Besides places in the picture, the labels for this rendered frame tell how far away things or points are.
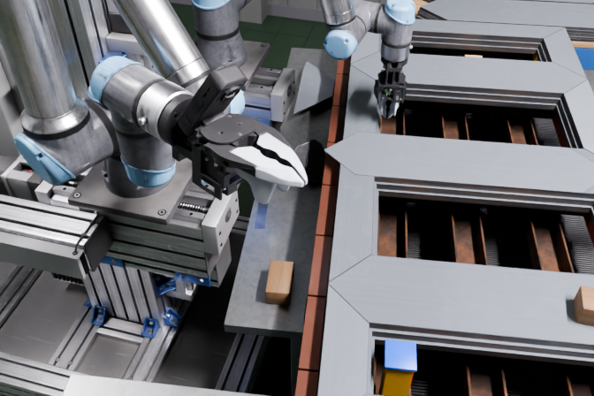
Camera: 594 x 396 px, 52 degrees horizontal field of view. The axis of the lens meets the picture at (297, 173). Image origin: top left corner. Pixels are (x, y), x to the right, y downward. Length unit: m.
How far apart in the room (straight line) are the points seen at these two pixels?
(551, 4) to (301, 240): 1.43
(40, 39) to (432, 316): 0.89
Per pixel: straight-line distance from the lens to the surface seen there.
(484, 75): 2.03
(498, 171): 1.66
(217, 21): 1.59
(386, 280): 1.34
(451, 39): 2.24
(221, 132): 0.73
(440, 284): 1.36
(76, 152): 1.15
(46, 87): 1.09
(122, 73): 0.86
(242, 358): 1.98
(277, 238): 1.66
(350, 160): 1.61
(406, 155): 1.65
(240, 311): 1.52
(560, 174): 1.71
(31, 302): 2.30
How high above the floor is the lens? 1.91
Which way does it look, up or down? 42 degrees down
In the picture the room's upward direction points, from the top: straight up
